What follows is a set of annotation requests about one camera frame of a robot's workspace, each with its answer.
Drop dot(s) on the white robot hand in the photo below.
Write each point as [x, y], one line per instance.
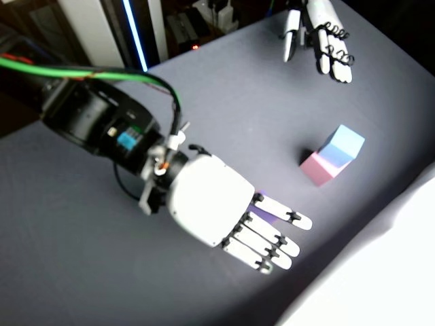
[326, 20]
[210, 197]

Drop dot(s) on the small purple foam cube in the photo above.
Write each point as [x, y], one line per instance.
[262, 214]

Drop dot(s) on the small blue foam cube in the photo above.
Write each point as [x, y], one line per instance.
[343, 146]

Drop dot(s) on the pink cube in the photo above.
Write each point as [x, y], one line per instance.
[317, 169]

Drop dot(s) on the white plastic box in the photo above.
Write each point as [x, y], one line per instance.
[221, 13]

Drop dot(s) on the black box with red light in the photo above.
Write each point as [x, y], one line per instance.
[185, 34]

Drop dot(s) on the blue light strip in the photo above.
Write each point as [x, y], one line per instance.
[136, 37]

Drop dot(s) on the white glossy panel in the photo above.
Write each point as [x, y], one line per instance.
[374, 265]

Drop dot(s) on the white cabinet post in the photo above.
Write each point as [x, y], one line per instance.
[91, 34]

